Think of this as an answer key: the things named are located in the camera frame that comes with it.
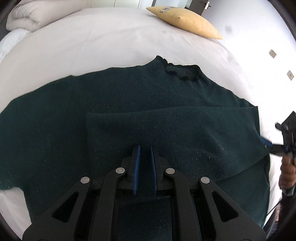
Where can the wall switch plate near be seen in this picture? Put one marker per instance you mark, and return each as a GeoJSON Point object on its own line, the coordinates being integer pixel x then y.
{"type": "Point", "coordinates": [290, 75]}

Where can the folded beige duvet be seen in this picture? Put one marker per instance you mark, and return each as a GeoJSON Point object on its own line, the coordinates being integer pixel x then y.
{"type": "Point", "coordinates": [34, 15]}

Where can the left gripper blue left finger pad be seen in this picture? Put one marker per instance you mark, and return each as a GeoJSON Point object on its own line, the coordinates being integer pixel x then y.
{"type": "Point", "coordinates": [129, 172]}

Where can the white pillow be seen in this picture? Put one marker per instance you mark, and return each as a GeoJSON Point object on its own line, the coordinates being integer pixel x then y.
{"type": "Point", "coordinates": [10, 40]}

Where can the yellow pillow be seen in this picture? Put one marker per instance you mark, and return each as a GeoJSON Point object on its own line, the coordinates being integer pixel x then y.
{"type": "Point", "coordinates": [186, 20]}

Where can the dark green knit sweater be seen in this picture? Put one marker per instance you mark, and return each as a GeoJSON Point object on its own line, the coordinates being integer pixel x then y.
{"type": "Point", "coordinates": [61, 145]}

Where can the white bed sheet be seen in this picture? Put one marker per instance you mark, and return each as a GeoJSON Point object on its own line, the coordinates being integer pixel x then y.
{"type": "Point", "coordinates": [96, 39]}

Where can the wall switch plate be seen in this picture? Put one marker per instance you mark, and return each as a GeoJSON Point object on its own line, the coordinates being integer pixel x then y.
{"type": "Point", "coordinates": [272, 53]}
{"type": "Point", "coordinates": [290, 75]}

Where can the person's right hand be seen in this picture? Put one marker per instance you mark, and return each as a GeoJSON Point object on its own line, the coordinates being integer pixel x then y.
{"type": "Point", "coordinates": [287, 177]}

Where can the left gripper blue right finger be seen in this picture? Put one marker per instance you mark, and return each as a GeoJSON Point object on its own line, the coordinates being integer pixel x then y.
{"type": "Point", "coordinates": [162, 172]}

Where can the wall switch plate far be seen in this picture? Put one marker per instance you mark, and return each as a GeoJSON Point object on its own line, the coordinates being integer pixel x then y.
{"type": "Point", "coordinates": [272, 53]}

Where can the black door handle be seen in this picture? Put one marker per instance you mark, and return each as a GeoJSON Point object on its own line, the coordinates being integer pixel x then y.
{"type": "Point", "coordinates": [205, 4]}

